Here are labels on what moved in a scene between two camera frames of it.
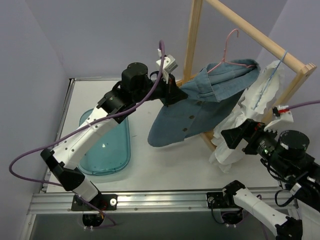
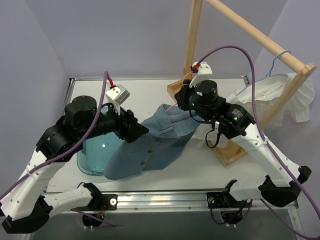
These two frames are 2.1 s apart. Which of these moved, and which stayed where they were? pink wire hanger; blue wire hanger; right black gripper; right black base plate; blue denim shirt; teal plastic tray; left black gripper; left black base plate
Moved: right black gripper; left black gripper; blue wire hanger; blue denim shirt; pink wire hanger
Stayed: teal plastic tray; right black base plate; left black base plate
